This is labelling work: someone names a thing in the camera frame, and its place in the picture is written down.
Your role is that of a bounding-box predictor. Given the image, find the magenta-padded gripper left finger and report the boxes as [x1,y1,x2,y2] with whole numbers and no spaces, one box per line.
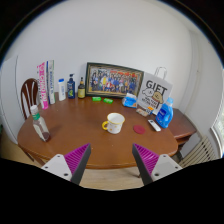
[41,143,92,186]

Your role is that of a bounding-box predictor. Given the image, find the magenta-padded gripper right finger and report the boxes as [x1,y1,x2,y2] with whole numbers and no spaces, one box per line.
[131,143,184,186]

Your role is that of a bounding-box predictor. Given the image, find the clear green-labelled drink bottle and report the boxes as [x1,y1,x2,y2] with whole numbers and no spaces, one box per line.
[29,104,52,143]

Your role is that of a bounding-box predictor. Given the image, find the white remote control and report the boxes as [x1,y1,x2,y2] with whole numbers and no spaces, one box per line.
[147,119,162,132]

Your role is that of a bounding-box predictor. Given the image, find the flat round red coaster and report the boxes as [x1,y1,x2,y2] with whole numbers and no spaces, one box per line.
[132,124,147,135]

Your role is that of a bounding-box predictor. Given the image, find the brown wooden side table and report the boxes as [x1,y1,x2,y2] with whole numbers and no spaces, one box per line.
[168,108,198,148]

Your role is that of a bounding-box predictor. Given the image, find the blue detergent bottle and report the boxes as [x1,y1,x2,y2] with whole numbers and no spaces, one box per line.
[155,97,175,129]

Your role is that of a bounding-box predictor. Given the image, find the window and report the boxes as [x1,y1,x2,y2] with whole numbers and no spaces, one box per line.
[210,96,224,158]

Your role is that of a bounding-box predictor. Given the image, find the white paper gift bag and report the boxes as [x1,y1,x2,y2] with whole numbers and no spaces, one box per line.
[136,66,174,116]

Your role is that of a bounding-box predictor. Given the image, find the white lotion bottle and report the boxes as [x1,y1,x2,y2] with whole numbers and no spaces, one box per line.
[57,78,67,102]

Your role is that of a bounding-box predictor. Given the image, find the dark blue pump bottle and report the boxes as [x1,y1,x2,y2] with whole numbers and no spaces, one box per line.
[66,73,76,100]

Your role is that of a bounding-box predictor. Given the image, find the dark bottle with yellow label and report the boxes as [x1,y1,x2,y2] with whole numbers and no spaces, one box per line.
[77,76,87,99]

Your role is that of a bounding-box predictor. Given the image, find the dark wooden chair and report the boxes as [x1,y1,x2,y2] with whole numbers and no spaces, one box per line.
[20,78,42,120]

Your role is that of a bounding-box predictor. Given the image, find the pink tall tube box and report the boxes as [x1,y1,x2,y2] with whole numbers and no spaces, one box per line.
[36,61,50,111]

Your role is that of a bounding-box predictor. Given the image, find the white tall tube box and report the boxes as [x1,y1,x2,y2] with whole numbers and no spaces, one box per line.
[45,59,57,105]

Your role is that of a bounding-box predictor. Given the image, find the white refrigerator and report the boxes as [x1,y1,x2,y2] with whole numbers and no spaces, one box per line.
[0,55,19,144]

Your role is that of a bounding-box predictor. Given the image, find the framed group photo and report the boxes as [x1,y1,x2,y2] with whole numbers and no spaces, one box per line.
[84,61,145,99]

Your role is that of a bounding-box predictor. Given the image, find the white mug with yellow handle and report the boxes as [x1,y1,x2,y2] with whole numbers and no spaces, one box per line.
[101,112,126,135]

